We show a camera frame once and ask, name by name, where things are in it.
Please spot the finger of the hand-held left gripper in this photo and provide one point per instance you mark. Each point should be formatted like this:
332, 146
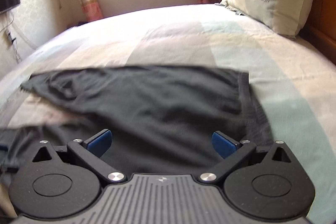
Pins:
9, 168
3, 146

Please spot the dark grey pants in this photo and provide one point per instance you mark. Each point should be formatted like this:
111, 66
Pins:
157, 103

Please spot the wooden headboard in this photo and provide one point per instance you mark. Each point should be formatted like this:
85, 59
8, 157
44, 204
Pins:
328, 3

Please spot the bed with patchwork sheet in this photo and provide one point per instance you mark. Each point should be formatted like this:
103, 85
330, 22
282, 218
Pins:
236, 37

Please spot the wall power strip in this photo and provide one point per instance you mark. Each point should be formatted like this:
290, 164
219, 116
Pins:
11, 37

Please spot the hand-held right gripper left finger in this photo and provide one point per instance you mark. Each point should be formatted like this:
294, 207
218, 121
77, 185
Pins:
99, 141

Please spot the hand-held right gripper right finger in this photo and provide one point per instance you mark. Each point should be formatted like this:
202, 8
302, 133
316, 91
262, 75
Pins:
223, 144

